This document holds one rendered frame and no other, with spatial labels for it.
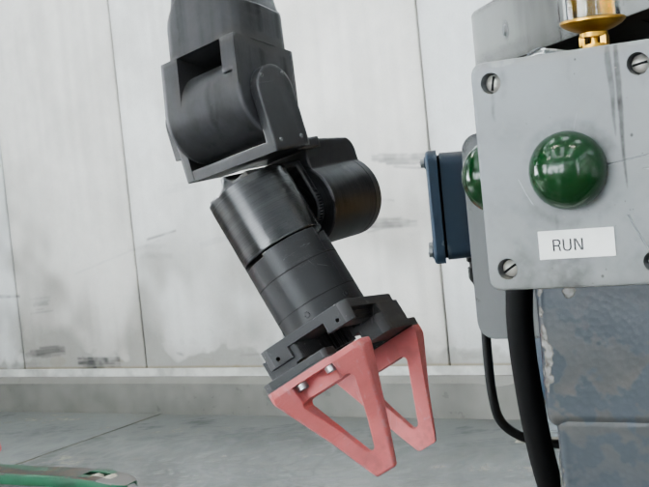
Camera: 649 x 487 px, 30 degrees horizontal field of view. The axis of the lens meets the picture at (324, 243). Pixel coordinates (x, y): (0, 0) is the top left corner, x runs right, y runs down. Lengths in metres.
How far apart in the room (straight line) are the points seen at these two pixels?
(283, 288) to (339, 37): 5.77
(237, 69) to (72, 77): 6.83
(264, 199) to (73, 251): 6.90
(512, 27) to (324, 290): 0.27
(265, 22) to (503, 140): 0.35
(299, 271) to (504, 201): 0.30
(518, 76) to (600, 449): 0.16
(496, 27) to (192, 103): 0.28
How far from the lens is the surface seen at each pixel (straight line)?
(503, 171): 0.48
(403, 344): 0.82
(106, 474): 5.67
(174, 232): 7.14
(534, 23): 0.87
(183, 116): 0.79
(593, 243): 0.47
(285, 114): 0.77
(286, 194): 0.77
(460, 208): 0.98
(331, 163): 0.84
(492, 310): 0.96
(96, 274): 7.56
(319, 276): 0.76
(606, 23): 0.55
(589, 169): 0.46
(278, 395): 0.72
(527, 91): 0.48
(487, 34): 0.98
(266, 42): 0.79
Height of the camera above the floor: 1.29
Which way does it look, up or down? 3 degrees down
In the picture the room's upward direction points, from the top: 6 degrees counter-clockwise
